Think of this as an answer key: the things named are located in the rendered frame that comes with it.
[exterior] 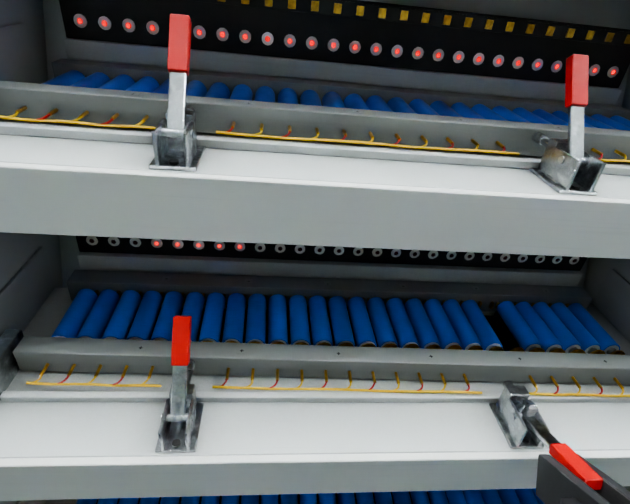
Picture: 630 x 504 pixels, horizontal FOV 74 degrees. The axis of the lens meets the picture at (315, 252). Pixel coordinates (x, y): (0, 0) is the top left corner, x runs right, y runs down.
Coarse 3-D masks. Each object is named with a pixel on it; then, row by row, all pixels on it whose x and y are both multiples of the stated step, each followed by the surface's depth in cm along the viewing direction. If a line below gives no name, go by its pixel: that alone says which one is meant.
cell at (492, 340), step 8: (464, 304) 45; (472, 304) 44; (464, 312) 44; (472, 312) 43; (480, 312) 43; (472, 320) 43; (480, 320) 42; (480, 328) 41; (488, 328) 41; (480, 336) 41; (488, 336) 40; (496, 336) 40; (488, 344) 40; (496, 344) 40
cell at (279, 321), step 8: (272, 296) 42; (280, 296) 42; (272, 304) 41; (280, 304) 41; (272, 312) 40; (280, 312) 40; (272, 320) 39; (280, 320) 39; (272, 328) 39; (280, 328) 38; (272, 336) 38; (280, 336) 38
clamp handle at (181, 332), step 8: (176, 320) 30; (184, 320) 30; (176, 328) 30; (184, 328) 30; (176, 336) 30; (184, 336) 30; (176, 344) 30; (184, 344) 30; (176, 352) 30; (184, 352) 30; (176, 360) 30; (184, 360) 30; (176, 368) 30; (184, 368) 30; (176, 376) 30; (184, 376) 30; (176, 384) 30; (184, 384) 30; (176, 392) 30; (184, 392) 30; (176, 400) 30; (184, 400) 30; (176, 408) 30; (184, 408) 30
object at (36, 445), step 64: (128, 256) 42; (192, 256) 43; (0, 320) 34; (0, 384) 32; (256, 384) 35; (320, 384) 36; (384, 384) 37; (448, 384) 37; (0, 448) 29; (64, 448) 29; (128, 448) 30; (256, 448) 31; (320, 448) 31; (384, 448) 32; (448, 448) 32; (512, 448) 33; (576, 448) 33
